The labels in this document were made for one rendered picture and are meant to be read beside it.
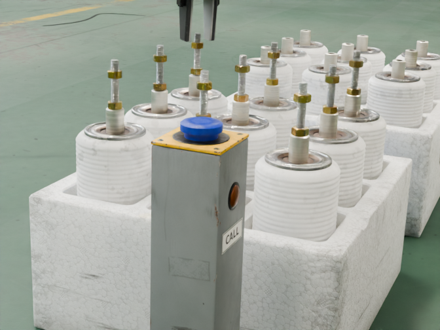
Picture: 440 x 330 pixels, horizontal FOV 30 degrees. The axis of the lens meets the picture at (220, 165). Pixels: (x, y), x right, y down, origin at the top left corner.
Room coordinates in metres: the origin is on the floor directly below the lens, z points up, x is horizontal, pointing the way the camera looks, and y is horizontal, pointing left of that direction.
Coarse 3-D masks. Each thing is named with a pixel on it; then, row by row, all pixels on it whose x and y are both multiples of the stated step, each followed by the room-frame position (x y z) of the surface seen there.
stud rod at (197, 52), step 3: (195, 33) 1.19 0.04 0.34; (198, 33) 1.19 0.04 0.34; (195, 36) 1.19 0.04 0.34; (198, 36) 1.19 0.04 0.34; (195, 39) 1.19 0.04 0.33; (198, 39) 1.19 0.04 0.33; (195, 42) 1.19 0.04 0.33; (198, 42) 1.19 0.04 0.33; (195, 51) 1.18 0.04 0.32; (198, 51) 1.19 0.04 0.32; (195, 54) 1.19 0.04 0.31; (198, 54) 1.19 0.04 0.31; (195, 57) 1.19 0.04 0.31; (198, 57) 1.19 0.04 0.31; (195, 60) 1.18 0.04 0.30; (198, 60) 1.19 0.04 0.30; (195, 63) 1.19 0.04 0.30; (198, 63) 1.19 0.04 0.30; (195, 66) 1.18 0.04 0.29; (198, 66) 1.19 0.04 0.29; (195, 75) 1.18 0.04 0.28; (198, 75) 1.19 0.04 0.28
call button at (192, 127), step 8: (184, 120) 0.74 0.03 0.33; (192, 120) 0.74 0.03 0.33; (200, 120) 0.74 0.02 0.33; (208, 120) 0.74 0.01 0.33; (216, 120) 0.74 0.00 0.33; (184, 128) 0.73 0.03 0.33; (192, 128) 0.72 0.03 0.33; (200, 128) 0.72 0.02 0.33; (208, 128) 0.72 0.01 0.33; (216, 128) 0.72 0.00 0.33; (184, 136) 0.73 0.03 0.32; (192, 136) 0.72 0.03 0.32; (200, 136) 0.72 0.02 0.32; (208, 136) 0.72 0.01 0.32; (216, 136) 0.73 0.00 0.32
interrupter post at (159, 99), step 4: (152, 92) 1.07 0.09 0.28; (156, 92) 1.07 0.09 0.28; (160, 92) 1.07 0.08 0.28; (164, 92) 1.07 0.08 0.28; (152, 96) 1.07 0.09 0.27; (156, 96) 1.07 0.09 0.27; (160, 96) 1.07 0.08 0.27; (164, 96) 1.07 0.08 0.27; (152, 100) 1.07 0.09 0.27; (156, 100) 1.07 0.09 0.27; (160, 100) 1.07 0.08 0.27; (164, 100) 1.07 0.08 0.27; (152, 104) 1.07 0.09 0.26; (156, 104) 1.07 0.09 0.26; (160, 104) 1.07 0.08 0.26; (164, 104) 1.07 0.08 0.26; (152, 108) 1.07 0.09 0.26; (156, 108) 1.07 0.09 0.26; (160, 108) 1.07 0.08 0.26; (164, 108) 1.07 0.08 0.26; (152, 112) 1.07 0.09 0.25; (156, 112) 1.07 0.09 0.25; (160, 112) 1.07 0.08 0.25; (164, 112) 1.07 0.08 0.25
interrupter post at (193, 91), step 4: (192, 76) 1.18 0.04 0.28; (196, 76) 1.18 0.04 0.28; (192, 80) 1.18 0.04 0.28; (196, 80) 1.18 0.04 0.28; (192, 84) 1.18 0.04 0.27; (192, 88) 1.18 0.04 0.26; (196, 88) 1.18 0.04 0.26; (192, 92) 1.18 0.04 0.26; (196, 92) 1.18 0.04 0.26; (192, 96) 1.18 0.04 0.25; (196, 96) 1.18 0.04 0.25
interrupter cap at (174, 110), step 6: (132, 108) 1.08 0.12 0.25; (138, 108) 1.09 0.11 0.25; (144, 108) 1.09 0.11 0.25; (150, 108) 1.09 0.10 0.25; (168, 108) 1.10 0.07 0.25; (174, 108) 1.09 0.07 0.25; (180, 108) 1.09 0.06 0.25; (186, 108) 1.09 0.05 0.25; (138, 114) 1.05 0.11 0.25; (144, 114) 1.05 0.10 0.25; (150, 114) 1.05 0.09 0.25; (156, 114) 1.05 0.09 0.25; (162, 114) 1.06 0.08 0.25; (168, 114) 1.06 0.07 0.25; (174, 114) 1.06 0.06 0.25; (180, 114) 1.06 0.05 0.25; (186, 114) 1.07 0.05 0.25
